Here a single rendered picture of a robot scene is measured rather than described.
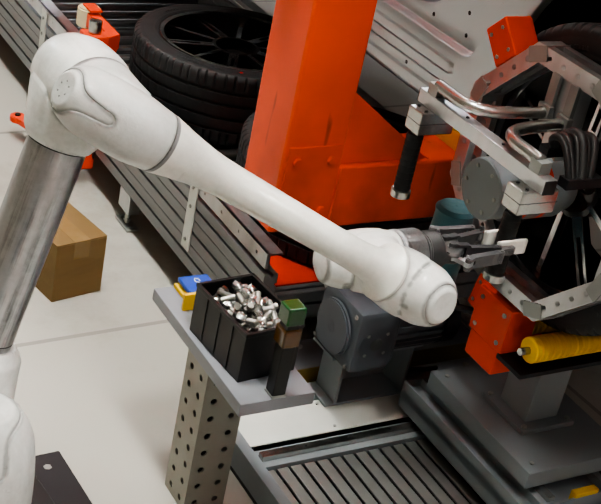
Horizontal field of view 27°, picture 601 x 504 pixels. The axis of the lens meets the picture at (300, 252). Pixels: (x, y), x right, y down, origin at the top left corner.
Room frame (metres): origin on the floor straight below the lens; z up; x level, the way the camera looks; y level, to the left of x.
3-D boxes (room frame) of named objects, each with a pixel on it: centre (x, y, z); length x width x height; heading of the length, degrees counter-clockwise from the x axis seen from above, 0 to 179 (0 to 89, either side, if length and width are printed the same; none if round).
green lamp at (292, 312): (2.04, -0.01, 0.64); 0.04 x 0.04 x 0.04; 35
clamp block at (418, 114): (2.44, -0.21, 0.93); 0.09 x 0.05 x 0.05; 125
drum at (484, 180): (2.38, -0.41, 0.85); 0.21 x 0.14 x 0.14; 125
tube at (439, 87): (2.43, -0.31, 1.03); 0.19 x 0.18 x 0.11; 125
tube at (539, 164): (2.26, -0.43, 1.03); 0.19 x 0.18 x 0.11; 125
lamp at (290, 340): (2.04, -0.01, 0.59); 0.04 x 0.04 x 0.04; 35
